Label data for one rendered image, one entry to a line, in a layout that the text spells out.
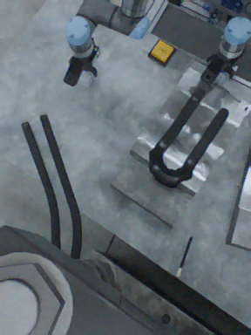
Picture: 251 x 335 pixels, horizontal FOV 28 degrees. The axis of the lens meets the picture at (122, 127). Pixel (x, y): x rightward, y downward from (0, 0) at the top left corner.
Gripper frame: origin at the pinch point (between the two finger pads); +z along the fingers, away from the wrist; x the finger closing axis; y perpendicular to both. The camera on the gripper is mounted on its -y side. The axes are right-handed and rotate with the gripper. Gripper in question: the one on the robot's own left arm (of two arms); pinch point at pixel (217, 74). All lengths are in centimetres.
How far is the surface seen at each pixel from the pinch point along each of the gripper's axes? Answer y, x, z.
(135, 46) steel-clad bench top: -9.0, 31.1, 4.6
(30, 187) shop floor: -76, 45, 85
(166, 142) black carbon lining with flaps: -33.0, -2.6, -6.9
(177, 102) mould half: -18.7, 3.8, -3.9
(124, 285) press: -78, -22, 6
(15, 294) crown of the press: -79, -13, -121
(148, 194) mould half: -50, -9, -1
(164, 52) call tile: -5.3, 20.3, 0.9
